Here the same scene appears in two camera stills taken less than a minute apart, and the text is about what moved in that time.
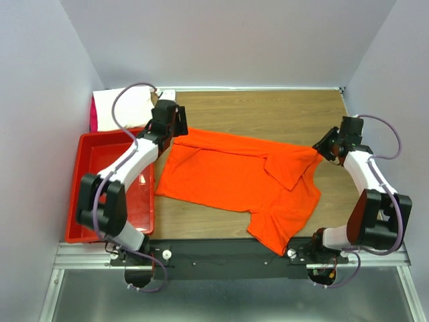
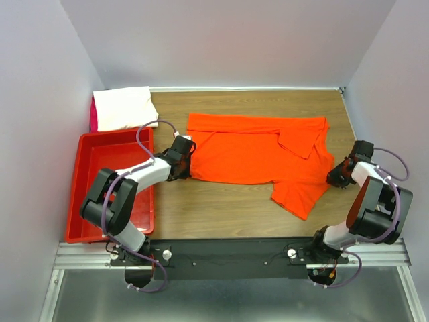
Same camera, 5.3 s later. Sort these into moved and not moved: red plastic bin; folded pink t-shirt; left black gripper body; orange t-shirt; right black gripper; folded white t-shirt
Moved: right black gripper; left black gripper body; orange t-shirt
Not moved: folded pink t-shirt; red plastic bin; folded white t-shirt
